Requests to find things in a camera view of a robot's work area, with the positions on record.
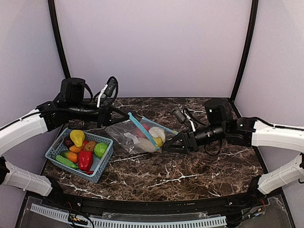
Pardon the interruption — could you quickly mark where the large clear zip bag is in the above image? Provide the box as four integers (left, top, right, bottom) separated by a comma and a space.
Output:
135, 117, 178, 153

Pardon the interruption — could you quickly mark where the orange toy carrot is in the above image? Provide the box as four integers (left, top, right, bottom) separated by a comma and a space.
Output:
60, 151, 78, 163

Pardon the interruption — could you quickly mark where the black frame post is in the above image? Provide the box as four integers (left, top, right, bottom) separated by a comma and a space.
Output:
230, 0, 259, 103
47, 0, 71, 79

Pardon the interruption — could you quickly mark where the green toy cucumber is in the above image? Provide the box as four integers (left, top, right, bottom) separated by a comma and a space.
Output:
56, 155, 79, 170

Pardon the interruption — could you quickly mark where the left black frame post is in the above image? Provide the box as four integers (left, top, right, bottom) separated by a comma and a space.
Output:
47, 0, 71, 79

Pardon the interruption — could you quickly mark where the dark red toy fruit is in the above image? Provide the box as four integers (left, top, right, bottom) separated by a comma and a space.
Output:
63, 136, 75, 149

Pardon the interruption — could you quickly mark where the light blue plastic basket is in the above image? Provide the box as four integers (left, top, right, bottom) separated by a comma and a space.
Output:
45, 128, 113, 183

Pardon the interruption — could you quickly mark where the yellow toy lemon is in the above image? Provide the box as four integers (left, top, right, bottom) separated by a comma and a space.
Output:
70, 130, 85, 148

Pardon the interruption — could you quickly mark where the right black frame post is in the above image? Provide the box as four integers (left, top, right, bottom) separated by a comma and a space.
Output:
230, 0, 259, 103

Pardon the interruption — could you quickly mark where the white slotted cable duct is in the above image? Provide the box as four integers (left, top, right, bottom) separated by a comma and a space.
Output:
30, 204, 227, 228

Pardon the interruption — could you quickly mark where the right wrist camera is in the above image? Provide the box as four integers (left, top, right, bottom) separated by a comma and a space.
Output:
172, 107, 196, 132

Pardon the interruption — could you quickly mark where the black front frame rail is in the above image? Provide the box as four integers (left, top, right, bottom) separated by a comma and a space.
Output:
43, 193, 268, 215

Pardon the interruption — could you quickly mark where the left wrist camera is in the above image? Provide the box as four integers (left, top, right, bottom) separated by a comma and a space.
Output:
93, 76, 119, 108

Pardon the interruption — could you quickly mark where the red toy bell pepper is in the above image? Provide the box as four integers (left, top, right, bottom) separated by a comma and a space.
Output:
78, 151, 94, 171

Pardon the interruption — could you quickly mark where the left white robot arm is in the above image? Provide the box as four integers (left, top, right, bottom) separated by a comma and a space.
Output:
0, 76, 129, 197

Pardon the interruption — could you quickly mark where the large red toy apple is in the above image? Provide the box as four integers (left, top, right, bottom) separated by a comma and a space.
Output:
134, 123, 150, 138

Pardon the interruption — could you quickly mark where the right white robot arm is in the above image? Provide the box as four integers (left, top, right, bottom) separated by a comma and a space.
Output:
163, 99, 304, 197

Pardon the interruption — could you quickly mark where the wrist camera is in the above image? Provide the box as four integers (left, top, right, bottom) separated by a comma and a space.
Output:
172, 107, 196, 132
93, 76, 119, 108

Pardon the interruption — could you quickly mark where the brown toy potato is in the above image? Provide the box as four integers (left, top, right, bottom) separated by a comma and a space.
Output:
83, 141, 97, 152

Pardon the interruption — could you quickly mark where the yellow toy potato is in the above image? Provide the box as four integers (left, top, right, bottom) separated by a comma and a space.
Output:
154, 137, 163, 147

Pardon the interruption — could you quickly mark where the small clear zip bag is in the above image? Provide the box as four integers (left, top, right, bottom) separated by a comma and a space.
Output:
105, 112, 156, 154

